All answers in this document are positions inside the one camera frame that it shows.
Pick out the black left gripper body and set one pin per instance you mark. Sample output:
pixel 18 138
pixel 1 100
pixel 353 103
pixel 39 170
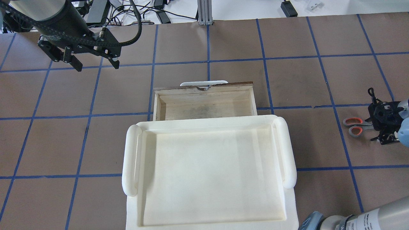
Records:
pixel 65 28

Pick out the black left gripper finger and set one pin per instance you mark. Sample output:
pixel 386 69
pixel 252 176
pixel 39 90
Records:
pixel 74 62
pixel 114 62

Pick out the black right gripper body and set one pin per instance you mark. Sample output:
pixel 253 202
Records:
pixel 384 115

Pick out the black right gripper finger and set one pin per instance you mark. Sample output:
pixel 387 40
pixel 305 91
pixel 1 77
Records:
pixel 378 139

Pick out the grey orange scissors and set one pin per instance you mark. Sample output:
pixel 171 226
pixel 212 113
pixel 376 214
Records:
pixel 357 126

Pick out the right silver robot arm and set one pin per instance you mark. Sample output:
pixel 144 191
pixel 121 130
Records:
pixel 392 216

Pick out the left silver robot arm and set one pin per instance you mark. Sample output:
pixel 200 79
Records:
pixel 34 11

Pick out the black power adapter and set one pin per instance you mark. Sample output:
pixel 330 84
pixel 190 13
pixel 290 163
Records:
pixel 288 9

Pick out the white plastic tray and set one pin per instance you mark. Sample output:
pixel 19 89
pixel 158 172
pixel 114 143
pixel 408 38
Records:
pixel 234 173

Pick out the aluminium frame post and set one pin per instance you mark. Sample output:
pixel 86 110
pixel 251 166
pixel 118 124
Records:
pixel 204 12

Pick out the wooden drawer with white handle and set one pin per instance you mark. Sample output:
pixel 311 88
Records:
pixel 204 99

